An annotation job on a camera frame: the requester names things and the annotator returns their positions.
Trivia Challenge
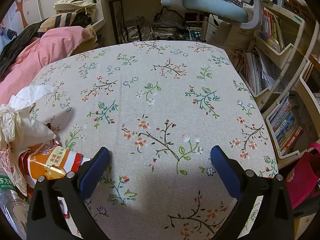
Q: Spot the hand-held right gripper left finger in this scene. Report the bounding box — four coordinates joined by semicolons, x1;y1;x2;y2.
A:
26;147;110;240

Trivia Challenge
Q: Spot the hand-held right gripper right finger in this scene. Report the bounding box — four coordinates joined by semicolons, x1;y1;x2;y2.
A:
210;145;294;240

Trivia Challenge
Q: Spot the orange peel scrap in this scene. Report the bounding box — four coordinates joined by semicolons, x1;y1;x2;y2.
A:
26;144;92;180

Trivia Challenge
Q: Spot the clear plastic bottle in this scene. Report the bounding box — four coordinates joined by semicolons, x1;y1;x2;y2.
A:
0;169;30;233

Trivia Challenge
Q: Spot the white plastic bag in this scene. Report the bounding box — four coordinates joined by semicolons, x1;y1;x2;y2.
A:
0;104;57;195

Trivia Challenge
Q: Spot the large white tissue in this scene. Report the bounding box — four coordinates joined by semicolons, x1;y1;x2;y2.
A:
9;85;59;120

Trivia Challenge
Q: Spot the white tiered storage rack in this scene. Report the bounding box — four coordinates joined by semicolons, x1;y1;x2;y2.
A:
265;55;320;159

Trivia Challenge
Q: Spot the row of colourful books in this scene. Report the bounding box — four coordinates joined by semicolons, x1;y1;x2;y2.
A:
269;96;304;155

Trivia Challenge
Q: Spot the magenta tote bag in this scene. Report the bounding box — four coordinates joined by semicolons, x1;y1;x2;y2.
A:
285;142;320;209

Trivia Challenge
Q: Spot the floral tablecloth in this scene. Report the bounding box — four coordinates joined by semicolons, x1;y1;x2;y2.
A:
27;40;279;240

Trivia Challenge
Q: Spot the pile of notebooks and papers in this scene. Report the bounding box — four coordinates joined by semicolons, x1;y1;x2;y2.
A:
244;49;277;94

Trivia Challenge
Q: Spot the pink blanket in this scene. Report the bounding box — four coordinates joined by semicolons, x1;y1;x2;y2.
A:
0;26;97;105

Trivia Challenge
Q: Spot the row of dark books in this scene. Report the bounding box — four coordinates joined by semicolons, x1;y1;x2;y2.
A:
304;62;320;90

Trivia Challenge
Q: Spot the white book rack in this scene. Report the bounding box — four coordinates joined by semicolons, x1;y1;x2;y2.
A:
246;0;313;110

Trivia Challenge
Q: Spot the black jacket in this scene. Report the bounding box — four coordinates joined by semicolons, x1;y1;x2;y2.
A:
0;22;45;73

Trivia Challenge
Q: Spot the stack of newspapers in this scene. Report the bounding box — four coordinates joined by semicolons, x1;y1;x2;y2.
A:
152;19;190;40

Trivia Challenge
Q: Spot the dark framed picture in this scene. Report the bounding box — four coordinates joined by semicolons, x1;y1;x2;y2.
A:
109;0;125;45

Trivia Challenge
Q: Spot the row of upright books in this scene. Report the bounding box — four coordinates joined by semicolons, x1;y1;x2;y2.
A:
261;7;285;50

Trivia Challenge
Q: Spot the beige striped pillow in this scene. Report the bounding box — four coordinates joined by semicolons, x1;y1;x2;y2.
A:
37;12;97;40

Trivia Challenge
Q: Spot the beige canvas bag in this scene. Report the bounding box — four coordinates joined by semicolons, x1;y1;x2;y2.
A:
54;0;97;15

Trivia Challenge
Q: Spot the blue office chair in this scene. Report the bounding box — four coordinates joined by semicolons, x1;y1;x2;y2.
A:
160;0;268;43

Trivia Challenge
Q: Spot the transparent bag with black frame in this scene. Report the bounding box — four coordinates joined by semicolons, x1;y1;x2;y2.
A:
120;16;153;44

